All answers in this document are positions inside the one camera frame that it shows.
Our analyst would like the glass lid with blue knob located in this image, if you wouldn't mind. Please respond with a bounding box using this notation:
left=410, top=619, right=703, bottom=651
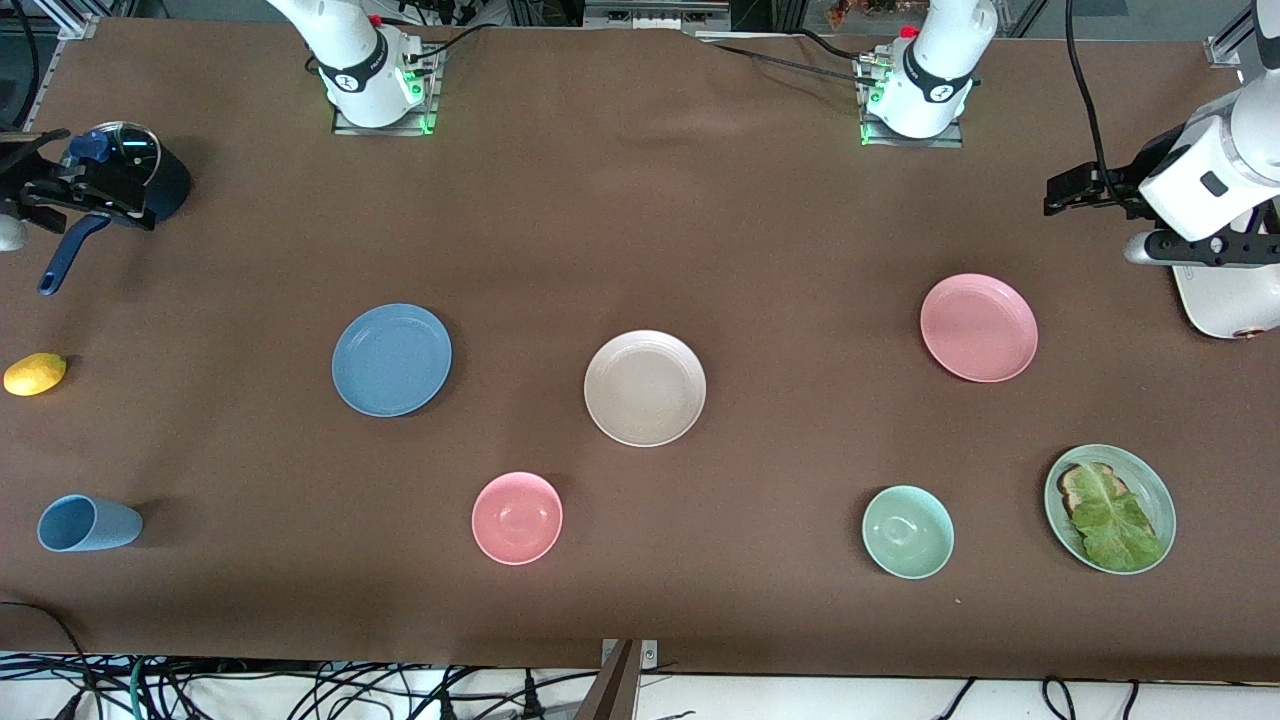
left=66, top=122, right=161, bottom=206

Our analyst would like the toast slice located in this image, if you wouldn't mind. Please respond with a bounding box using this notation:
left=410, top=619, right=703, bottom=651
left=1058, top=462, right=1131, bottom=521

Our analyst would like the black base cable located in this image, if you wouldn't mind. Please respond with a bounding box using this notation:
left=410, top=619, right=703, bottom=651
left=395, top=22, right=491, bottom=76
left=695, top=30, right=871, bottom=83

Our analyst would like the black left base cable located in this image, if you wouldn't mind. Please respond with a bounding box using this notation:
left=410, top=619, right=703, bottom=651
left=695, top=30, right=871, bottom=83

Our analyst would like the white toaster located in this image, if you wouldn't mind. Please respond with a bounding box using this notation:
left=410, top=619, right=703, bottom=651
left=1172, top=262, right=1280, bottom=341

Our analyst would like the pink plate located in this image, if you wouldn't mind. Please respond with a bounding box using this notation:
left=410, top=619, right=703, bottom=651
left=920, top=273, right=1039, bottom=384

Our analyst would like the dark support post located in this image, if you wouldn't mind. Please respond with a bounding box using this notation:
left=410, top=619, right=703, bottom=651
left=575, top=640, right=641, bottom=720

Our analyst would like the blue plate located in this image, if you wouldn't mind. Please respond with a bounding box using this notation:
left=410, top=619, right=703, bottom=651
left=331, top=303, right=453, bottom=418

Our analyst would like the black right base cable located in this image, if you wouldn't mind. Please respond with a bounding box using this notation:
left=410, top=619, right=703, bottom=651
left=395, top=22, right=491, bottom=76

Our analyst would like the green bowl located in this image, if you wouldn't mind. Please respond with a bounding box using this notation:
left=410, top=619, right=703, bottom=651
left=862, top=485, right=955, bottom=580

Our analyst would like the yellow lemon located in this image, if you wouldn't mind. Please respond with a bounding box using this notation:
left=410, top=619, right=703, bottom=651
left=3, top=352, right=68, bottom=397

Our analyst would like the aluminium frame rail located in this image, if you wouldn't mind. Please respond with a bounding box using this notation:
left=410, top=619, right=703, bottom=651
left=38, top=0, right=103, bottom=41
left=1205, top=0, right=1263, bottom=69

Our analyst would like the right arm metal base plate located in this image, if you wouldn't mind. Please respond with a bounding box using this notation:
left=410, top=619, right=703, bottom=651
left=332, top=45, right=441, bottom=136

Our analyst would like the black floor cable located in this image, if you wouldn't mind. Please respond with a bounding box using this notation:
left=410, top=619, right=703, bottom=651
left=0, top=600, right=98, bottom=720

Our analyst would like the dark blue saucepan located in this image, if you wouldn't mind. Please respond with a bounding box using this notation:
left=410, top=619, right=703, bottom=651
left=38, top=122, right=193, bottom=297

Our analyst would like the pink bowl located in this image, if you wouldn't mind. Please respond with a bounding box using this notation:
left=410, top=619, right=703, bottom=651
left=471, top=471, right=564, bottom=566

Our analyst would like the grey power strip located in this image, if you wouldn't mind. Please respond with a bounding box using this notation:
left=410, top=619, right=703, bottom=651
left=583, top=0, right=733, bottom=31

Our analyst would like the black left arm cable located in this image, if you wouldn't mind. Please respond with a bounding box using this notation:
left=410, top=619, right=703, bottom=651
left=1064, top=0, right=1113, bottom=201

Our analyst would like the green lettuce leaf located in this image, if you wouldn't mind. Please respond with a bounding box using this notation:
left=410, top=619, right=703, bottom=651
left=1070, top=465, right=1166, bottom=571

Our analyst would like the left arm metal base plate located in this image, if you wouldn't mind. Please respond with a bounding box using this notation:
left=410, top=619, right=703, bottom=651
left=858, top=55, right=966, bottom=149

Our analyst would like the beige plate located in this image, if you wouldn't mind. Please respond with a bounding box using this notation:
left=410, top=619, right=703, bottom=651
left=584, top=330, right=707, bottom=448

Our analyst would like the blue cup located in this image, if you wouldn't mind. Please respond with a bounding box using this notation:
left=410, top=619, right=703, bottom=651
left=37, top=494, right=143, bottom=553

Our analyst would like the green plate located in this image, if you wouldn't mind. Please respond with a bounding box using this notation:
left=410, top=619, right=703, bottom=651
left=1044, top=444, right=1177, bottom=575

